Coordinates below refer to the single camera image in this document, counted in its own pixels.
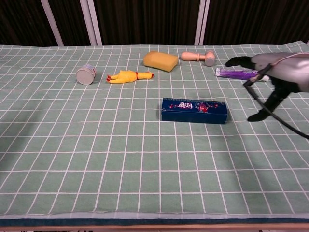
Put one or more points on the small grey round can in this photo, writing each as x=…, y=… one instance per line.
x=85, y=76

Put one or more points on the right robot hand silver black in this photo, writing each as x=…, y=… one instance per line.
x=285, y=70

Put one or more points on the purple toothpaste tube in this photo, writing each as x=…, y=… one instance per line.
x=231, y=73

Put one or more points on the wooden toy hammer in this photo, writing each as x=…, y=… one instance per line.
x=209, y=58

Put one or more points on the green checked tablecloth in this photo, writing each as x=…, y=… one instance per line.
x=96, y=145

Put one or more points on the yellow rubber chicken toy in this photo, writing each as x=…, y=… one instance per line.
x=126, y=76

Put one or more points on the blue printed glasses case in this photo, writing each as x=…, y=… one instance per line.
x=193, y=113

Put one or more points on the dark blue underlay cloth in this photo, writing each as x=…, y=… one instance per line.
x=120, y=221

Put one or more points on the yellow sponge block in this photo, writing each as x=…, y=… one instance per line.
x=159, y=60

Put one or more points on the thin white frame post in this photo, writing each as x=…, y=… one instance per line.
x=51, y=23

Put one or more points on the dark pleated curtain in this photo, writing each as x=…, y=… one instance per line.
x=149, y=21

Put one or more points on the wide white frame post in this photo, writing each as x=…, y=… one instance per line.
x=91, y=23
x=202, y=23

